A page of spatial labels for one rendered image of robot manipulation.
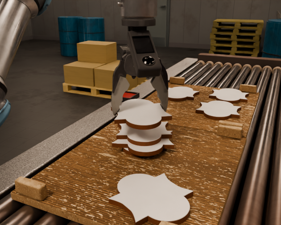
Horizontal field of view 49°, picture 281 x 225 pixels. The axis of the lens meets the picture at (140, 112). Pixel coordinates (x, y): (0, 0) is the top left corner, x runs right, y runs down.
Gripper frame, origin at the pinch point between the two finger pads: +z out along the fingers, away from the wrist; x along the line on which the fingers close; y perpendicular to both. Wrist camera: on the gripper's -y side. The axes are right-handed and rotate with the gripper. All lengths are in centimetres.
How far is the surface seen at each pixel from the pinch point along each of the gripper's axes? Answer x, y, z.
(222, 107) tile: -28.5, 17.7, 6.9
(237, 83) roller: -51, 52, 10
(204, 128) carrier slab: -18.3, 6.2, 8.0
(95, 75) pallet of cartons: -2, 338, 73
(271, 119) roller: -41.8, 12.5, 9.9
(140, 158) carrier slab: 1.3, -6.5, 8.0
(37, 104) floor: 72, 315, 101
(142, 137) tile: 0.1, -3.3, 4.6
